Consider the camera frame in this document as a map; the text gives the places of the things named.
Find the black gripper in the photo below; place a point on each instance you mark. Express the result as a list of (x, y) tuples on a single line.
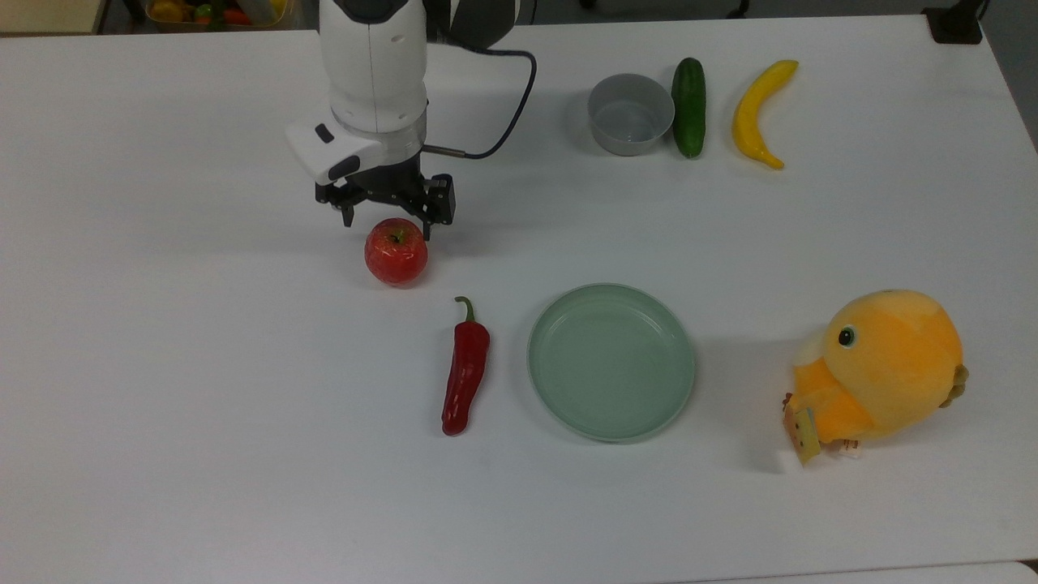
[(381, 182)]

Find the red apple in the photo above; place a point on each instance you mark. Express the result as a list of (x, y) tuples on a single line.
[(396, 251)]

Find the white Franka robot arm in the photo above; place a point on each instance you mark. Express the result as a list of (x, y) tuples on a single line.
[(373, 65)]

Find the red chili pepper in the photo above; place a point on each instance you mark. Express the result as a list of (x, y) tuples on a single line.
[(466, 369)]

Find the grey bowl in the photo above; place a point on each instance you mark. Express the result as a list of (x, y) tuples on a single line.
[(631, 113)]

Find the box of toy fruit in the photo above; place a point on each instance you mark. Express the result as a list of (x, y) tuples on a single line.
[(219, 12)]

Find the pale green plate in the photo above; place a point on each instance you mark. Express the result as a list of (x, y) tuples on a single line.
[(611, 362)]

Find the green cucumber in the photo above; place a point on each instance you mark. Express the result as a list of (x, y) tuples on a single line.
[(689, 105)]

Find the yellow banana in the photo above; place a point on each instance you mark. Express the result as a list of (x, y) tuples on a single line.
[(750, 113)]

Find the orange plush toy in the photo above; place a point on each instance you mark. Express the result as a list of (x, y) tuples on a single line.
[(884, 365)]

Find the black stand base clamp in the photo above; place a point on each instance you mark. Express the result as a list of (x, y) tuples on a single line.
[(955, 23)]

